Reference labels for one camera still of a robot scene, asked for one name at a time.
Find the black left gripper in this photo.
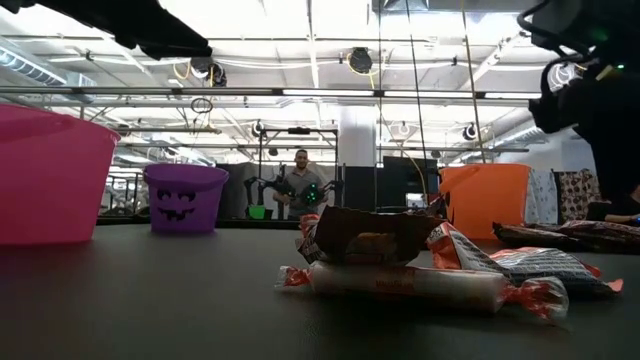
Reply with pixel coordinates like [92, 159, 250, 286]
[0, 0, 214, 61]

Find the brown chocolate bar wrapper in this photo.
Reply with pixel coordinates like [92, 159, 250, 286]
[297, 204, 441, 266]
[492, 221, 586, 250]

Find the red candy wrapper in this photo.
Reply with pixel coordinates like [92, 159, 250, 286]
[299, 213, 321, 237]
[427, 221, 625, 301]

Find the pink plastic halloween bucket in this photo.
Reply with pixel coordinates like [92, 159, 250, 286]
[0, 103, 121, 246]

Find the white Smarties candy roll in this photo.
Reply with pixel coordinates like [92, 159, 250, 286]
[274, 259, 571, 321]

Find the orange plastic halloween bucket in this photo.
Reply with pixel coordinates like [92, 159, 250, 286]
[438, 163, 532, 241]

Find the purple plastic halloween bucket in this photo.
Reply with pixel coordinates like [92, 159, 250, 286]
[143, 163, 230, 235]

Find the patterned hanging cloth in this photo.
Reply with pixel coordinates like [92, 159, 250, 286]
[557, 168, 601, 225]

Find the person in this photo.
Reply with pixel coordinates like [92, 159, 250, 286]
[585, 185, 640, 226]
[272, 148, 329, 221]

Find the white hanging cloth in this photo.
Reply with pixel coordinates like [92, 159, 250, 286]
[524, 168, 559, 226]

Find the grey curtain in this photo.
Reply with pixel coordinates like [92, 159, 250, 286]
[215, 162, 281, 220]

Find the black partition panel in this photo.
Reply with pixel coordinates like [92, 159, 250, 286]
[343, 156, 442, 214]

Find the white pillar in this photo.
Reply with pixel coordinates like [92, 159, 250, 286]
[339, 104, 377, 167]

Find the black hanging cable loop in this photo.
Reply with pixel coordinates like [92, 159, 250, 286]
[189, 96, 215, 115]

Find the white coiled cable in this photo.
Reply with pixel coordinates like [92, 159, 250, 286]
[547, 62, 584, 94]

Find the silver ventilation duct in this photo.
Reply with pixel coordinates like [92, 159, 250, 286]
[492, 122, 556, 151]
[0, 47, 97, 104]

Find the thin hanging cord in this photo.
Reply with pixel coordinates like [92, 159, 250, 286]
[459, 0, 487, 165]
[377, 0, 385, 166]
[404, 0, 430, 166]

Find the black metal frame rig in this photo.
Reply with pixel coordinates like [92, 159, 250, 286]
[257, 127, 342, 221]

